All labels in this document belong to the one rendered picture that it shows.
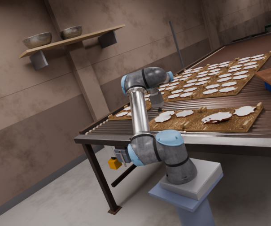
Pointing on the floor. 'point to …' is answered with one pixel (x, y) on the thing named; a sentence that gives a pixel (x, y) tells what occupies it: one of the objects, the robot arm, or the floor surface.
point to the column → (188, 206)
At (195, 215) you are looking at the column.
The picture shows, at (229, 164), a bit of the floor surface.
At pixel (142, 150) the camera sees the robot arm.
